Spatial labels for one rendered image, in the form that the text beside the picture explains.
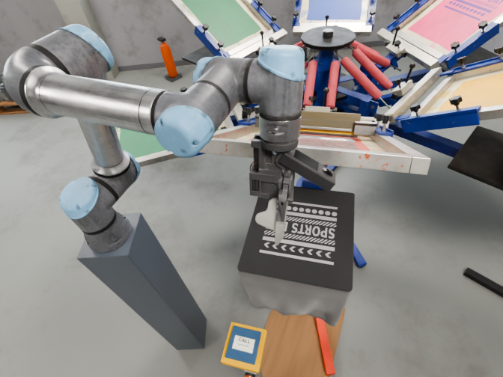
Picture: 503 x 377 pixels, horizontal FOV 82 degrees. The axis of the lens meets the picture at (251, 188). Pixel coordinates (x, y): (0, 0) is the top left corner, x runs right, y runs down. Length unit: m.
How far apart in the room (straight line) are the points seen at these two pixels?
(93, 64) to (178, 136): 0.39
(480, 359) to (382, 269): 0.69
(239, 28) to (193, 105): 2.11
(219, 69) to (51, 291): 2.49
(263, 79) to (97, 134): 0.54
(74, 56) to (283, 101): 0.46
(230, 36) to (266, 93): 1.96
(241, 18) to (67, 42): 1.97
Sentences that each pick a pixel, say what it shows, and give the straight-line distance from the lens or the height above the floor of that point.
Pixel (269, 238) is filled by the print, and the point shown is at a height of 0.95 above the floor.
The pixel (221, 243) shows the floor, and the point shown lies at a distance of 2.42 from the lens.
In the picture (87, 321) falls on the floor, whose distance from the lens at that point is 2.52.
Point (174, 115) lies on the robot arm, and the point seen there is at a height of 1.81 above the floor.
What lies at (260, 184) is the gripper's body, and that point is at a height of 1.61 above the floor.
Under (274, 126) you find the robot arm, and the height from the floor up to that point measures 1.72.
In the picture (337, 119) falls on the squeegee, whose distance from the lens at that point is 1.31.
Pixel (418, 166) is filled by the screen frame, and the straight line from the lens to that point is 0.75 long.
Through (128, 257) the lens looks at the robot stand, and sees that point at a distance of 1.09.
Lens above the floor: 2.03
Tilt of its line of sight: 48 degrees down
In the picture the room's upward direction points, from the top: 8 degrees counter-clockwise
